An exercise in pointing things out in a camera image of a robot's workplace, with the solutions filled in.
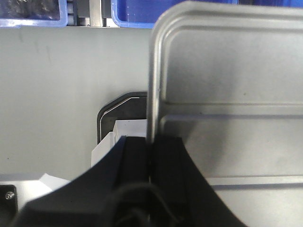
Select blue bin lower left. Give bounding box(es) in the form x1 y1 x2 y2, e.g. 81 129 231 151
0 0 73 28

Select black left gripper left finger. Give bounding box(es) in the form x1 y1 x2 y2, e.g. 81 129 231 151
11 136 150 227

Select blue bin lower middle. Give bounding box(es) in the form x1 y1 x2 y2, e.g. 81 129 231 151
110 0 240 29

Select blue bin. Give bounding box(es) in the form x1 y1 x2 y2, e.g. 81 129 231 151
110 0 240 29
0 0 73 28

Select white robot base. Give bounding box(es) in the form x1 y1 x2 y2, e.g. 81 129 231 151
0 91 147 227

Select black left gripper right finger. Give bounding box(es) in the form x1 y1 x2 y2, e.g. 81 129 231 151
151 136 245 227

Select small ribbed silver tray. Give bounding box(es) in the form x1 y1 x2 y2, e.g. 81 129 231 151
147 0 303 227

